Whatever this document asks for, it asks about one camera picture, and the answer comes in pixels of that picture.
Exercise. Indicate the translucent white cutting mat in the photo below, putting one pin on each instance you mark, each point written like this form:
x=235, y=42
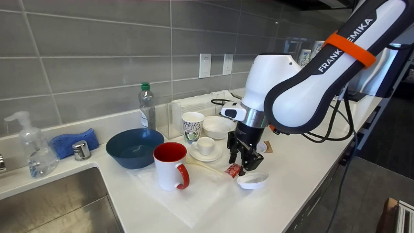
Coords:
x=194, y=203

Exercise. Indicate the blue sponge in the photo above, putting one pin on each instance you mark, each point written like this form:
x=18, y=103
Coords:
x=69, y=142

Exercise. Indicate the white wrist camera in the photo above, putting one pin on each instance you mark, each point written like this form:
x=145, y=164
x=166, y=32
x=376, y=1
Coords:
x=233, y=113

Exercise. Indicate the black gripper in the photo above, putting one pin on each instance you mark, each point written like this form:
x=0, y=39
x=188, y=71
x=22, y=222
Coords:
x=247, y=135

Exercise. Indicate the clear soap pump bottle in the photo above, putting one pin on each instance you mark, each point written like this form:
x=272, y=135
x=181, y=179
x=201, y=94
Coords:
x=37, y=151

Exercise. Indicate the red and white mug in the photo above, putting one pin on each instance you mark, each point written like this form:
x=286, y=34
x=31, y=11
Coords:
x=169, y=170

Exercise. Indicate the thin wooden stir stick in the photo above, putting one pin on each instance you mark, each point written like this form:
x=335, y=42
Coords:
x=207, y=166

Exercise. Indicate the white wall outlet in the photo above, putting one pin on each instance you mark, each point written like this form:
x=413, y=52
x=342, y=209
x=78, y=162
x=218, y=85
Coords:
x=228, y=64

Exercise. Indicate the chrome faucet base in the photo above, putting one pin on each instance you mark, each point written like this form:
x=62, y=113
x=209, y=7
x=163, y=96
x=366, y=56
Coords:
x=3, y=164

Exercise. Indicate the patterned paper cup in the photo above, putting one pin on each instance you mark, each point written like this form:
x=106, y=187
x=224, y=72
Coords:
x=192, y=127

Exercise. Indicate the white saucer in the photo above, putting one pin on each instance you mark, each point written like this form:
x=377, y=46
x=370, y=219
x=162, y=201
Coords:
x=211, y=157

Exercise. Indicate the chrome sink knob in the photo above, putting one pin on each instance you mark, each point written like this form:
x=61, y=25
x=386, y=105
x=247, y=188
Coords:
x=82, y=151

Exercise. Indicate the small white teacup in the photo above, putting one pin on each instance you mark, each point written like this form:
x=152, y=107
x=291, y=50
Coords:
x=205, y=147

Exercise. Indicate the white wall switch plate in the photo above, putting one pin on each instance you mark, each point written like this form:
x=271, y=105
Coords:
x=205, y=65

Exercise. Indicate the stainless steel sink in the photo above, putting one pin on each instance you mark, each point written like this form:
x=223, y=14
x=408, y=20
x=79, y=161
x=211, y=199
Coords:
x=56, y=208

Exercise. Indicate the clear bottle green cap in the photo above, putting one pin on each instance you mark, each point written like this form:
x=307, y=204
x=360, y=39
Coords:
x=147, y=111

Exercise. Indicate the white bowl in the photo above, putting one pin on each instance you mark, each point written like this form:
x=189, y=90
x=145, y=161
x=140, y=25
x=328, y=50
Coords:
x=216, y=127

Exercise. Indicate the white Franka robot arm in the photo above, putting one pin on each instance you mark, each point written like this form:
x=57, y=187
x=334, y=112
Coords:
x=298, y=99

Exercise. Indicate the dark blue bowl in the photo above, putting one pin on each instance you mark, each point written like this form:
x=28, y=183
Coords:
x=134, y=149

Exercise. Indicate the white panel on stand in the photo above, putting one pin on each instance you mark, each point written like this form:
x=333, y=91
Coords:
x=376, y=73

